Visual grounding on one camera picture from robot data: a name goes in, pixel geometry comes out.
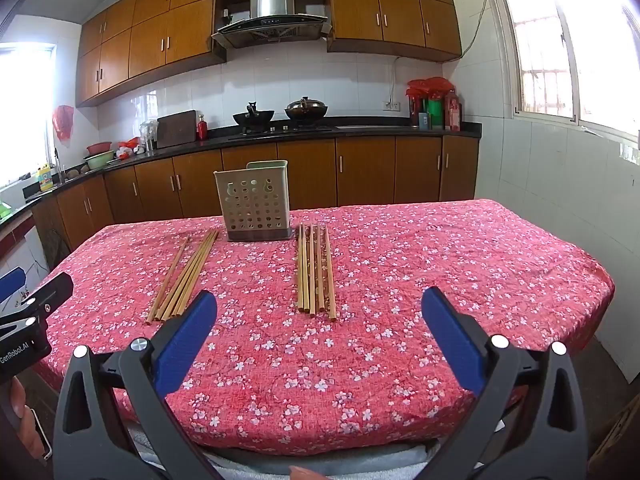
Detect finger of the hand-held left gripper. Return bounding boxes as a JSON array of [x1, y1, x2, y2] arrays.
[[0, 268, 27, 311], [0, 272, 74, 328]]

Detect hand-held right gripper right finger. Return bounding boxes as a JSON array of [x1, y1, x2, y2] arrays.
[[421, 287, 589, 480]]

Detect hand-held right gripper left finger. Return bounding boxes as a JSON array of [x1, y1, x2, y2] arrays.
[[52, 289, 218, 480]]

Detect bamboo chopstick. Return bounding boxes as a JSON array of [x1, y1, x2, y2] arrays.
[[160, 229, 215, 323], [323, 224, 337, 322], [167, 229, 218, 322], [317, 224, 325, 313], [145, 235, 192, 324], [175, 229, 221, 320], [154, 230, 213, 323]]

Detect beige perforated chopstick holder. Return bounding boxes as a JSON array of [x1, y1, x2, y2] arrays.
[[214, 160, 294, 243]]

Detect person's left hand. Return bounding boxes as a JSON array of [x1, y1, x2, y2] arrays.
[[6, 376, 50, 462]]

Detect red floral tablecloth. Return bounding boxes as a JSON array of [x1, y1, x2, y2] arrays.
[[37, 198, 616, 457]]

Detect green basin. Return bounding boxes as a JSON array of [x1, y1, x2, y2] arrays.
[[83, 152, 119, 171]]

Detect red and white packets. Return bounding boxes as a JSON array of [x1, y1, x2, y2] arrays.
[[116, 137, 146, 159]]

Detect red plastic bag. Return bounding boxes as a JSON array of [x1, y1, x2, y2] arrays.
[[52, 105, 76, 142]]

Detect small sink window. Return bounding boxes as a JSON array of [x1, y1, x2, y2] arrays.
[[0, 44, 57, 188]]

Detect wooden lower cabinets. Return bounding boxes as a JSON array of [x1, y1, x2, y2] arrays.
[[30, 135, 481, 266]]

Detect wooden cabinets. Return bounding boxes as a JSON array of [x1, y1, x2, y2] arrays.
[[75, 0, 463, 108], [30, 135, 481, 266]]

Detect steel jars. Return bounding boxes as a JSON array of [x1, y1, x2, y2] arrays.
[[139, 121, 159, 154]]

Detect dark wooden cutting board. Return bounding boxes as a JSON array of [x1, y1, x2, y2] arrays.
[[156, 110, 199, 149]]

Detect black kitchen countertop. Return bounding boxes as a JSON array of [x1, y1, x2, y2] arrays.
[[0, 122, 483, 241]]

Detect red box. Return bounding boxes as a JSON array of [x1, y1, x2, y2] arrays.
[[444, 90, 462, 132]]

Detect green canister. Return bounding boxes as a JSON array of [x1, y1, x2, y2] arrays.
[[425, 99, 446, 129]]

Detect black gas stove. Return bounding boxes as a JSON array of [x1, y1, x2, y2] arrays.
[[227, 124, 336, 137]]

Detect black wok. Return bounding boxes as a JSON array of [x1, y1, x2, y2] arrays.
[[232, 102, 276, 129]]

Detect red gift bags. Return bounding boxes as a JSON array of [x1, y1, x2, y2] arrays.
[[405, 77, 454, 128]]

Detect wok with lid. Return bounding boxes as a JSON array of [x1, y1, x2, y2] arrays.
[[285, 97, 330, 122]]

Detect wooden upper cabinets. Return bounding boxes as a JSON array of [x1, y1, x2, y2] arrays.
[[75, 0, 463, 108]]

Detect large side window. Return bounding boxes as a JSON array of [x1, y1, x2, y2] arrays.
[[482, 0, 640, 162]]

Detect steel range hood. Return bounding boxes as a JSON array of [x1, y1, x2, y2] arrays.
[[211, 0, 334, 51]]

